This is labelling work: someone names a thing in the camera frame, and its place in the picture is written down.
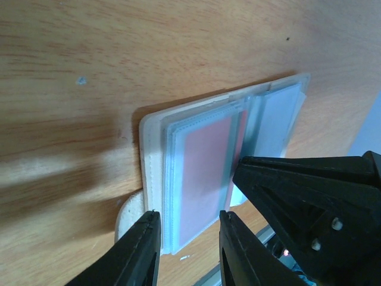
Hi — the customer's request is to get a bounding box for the red card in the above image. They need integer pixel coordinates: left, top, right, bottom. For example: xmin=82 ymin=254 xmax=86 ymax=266
xmin=179 ymin=110 xmax=248 ymax=247

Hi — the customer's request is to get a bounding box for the beige card holder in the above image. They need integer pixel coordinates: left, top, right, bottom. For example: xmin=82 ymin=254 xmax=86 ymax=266
xmin=115 ymin=73 xmax=311 ymax=254

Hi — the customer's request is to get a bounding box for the aluminium rail frame front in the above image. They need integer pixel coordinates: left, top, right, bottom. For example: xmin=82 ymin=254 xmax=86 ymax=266
xmin=184 ymin=223 xmax=310 ymax=286

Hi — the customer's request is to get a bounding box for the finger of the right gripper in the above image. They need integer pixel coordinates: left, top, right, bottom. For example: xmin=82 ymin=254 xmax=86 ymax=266
xmin=233 ymin=151 xmax=380 ymax=280

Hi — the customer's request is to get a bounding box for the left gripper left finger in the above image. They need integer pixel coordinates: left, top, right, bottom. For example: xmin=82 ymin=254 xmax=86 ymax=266
xmin=67 ymin=211 xmax=161 ymax=285

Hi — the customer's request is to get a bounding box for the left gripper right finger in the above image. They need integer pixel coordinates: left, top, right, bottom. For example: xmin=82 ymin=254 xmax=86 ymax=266
xmin=219 ymin=210 xmax=305 ymax=286

